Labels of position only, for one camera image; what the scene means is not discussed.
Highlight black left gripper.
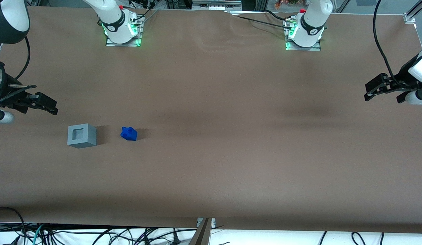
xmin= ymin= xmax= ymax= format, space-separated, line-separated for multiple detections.
xmin=364 ymin=73 xmax=418 ymax=103

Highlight thick black hanging cable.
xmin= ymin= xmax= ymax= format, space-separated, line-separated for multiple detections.
xmin=373 ymin=0 xmax=402 ymax=87

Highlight grey box with ports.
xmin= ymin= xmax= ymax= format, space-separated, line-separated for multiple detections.
xmin=192 ymin=0 xmax=243 ymax=11

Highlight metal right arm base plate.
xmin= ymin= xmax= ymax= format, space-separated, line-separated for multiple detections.
xmin=105 ymin=15 xmax=143 ymax=47

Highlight thick black base cable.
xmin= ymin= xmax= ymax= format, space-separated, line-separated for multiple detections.
xmin=264 ymin=10 xmax=295 ymax=21

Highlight aluminium frame profile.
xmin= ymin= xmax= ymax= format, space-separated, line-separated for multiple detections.
xmin=403 ymin=0 xmax=422 ymax=23

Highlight brown table mat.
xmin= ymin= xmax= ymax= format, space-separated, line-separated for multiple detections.
xmin=0 ymin=6 xmax=422 ymax=233

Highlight black looped floor cable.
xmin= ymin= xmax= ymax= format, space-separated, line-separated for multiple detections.
xmin=0 ymin=206 xmax=26 ymax=245

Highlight thin black base cable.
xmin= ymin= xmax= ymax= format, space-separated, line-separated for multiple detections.
xmin=225 ymin=11 xmax=291 ymax=27

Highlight black cables behind base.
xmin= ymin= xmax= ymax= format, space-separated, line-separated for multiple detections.
xmin=128 ymin=0 xmax=157 ymax=21

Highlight grey angled beam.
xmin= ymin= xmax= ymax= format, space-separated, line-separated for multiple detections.
xmin=189 ymin=218 xmax=212 ymax=245

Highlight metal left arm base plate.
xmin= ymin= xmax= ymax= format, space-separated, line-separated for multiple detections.
xmin=285 ymin=20 xmax=322 ymax=51

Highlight gray square base block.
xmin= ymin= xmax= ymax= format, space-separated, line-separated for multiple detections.
xmin=67 ymin=123 xmax=97 ymax=149

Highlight blue plastic part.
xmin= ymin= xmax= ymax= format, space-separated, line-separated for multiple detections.
xmin=120 ymin=127 xmax=138 ymax=141

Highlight black cable loop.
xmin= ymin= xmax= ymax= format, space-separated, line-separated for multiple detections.
xmin=351 ymin=232 xmax=367 ymax=245

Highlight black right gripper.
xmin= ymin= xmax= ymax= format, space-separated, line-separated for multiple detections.
xmin=0 ymin=80 xmax=59 ymax=116

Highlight orange plastic item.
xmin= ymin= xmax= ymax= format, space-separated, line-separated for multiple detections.
xmin=275 ymin=0 xmax=300 ymax=9

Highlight black cable with plug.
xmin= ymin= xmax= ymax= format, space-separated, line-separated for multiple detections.
xmin=165 ymin=229 xmax=184 ymax=245

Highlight teal cable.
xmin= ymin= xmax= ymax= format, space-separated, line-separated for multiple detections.
xmin=32 ymin=224 xmax=45 ymax=245

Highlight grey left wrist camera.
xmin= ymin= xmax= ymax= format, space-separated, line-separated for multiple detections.
xmin=405 ymin=89 xmax=422 ymax=105

